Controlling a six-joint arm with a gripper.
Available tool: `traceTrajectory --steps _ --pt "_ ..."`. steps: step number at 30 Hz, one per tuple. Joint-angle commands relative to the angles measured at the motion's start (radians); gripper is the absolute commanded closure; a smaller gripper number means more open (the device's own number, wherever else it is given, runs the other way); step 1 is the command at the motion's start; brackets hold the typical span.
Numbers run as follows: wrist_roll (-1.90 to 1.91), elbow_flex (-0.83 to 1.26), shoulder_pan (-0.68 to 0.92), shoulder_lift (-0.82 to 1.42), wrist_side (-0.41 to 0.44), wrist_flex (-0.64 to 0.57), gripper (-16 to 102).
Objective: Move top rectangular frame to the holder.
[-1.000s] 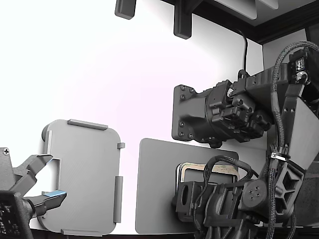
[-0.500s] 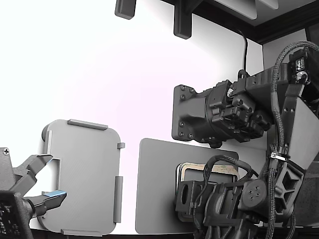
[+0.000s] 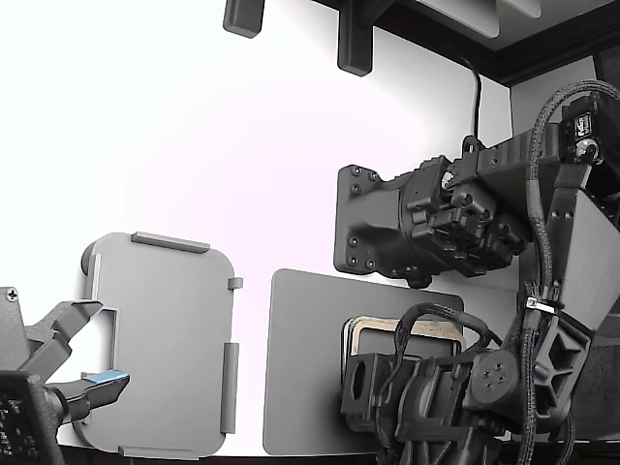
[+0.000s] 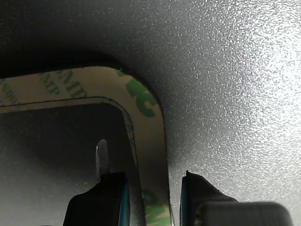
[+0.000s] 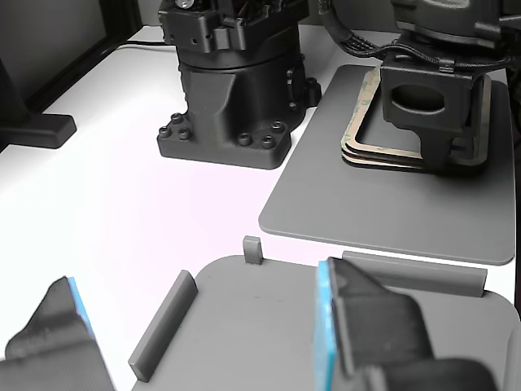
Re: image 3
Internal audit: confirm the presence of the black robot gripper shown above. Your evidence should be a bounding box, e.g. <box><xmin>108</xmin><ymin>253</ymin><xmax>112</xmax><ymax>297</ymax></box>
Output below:
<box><xmin>341</xmin><ymin>353</ymin><xmax>503</xmax><ymax>465</ymax></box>

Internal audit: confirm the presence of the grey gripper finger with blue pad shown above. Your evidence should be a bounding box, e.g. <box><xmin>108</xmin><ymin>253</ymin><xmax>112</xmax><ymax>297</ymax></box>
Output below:
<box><xmin>46</xmin><ymin>370</ymin><xmax>132</xmax><ymax>422</ymax></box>
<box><xmin>22</xmin><ymin>300</ymin><xmax>105</xmax><ymax>386</ymax></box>

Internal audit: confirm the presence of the black six-joint robot arm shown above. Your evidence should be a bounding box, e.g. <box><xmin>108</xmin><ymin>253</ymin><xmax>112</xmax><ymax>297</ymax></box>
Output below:
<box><xmin>333</xmin><ymin>81</ymin><xmax>620</xmax><ymax>465</ymax></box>

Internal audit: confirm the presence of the dark grey flat mat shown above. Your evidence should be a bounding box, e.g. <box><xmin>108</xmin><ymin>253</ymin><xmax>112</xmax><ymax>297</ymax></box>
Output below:
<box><xmin>262</xmin><ymin>268</ymin><xmax>466</xmax><ymax>456</ymax></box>

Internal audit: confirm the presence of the grey plastic frame holder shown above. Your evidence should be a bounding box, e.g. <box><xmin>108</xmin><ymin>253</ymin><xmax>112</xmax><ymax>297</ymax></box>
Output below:
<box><xmin>71</xmin><ymin>231</ymin><xmax>244</xmax><ymax>460</ymax></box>

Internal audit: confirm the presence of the white cable tie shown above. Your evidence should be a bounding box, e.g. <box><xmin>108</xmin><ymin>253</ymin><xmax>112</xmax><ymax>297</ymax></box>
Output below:
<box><xmin>525</xmin><ymin>296</ymin><xmax>564</xmax><ymax>315</ymax></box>

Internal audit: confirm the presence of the long black braided cable bundle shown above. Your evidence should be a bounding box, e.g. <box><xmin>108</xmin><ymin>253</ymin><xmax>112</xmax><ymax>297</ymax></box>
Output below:
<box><xmin>515</xmin><ymin>79</ymin><xmax>620</xmax><ymax>465</ymax></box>

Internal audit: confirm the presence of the thin black cable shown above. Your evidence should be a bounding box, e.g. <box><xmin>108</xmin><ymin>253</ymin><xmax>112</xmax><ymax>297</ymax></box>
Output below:
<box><xmin>457</xmin><ymin>55</ymin><xmax>484</xmax><ymax>141</ymax></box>

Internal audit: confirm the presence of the large black wall bracket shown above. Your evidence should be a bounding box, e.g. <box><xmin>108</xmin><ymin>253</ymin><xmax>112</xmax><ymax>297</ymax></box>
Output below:
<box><xmin>337</xmin><ymin>0</ymin><xmax>375</xmax><ymax>78</ymax></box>

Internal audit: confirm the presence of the black enclosure frame beam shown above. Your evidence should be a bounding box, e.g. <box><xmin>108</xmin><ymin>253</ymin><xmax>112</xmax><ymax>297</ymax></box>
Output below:
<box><xmin>309</xmin><ymin>0</ymin><xmax>620</xmax><ymax>87</ymax></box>

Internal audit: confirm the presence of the small black wall bracket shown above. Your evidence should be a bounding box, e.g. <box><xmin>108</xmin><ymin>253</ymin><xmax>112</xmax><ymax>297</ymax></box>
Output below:
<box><xmin>222</xmin><ymin>0</ymin><xmax>266</xmax><ymax>39</ymax></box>

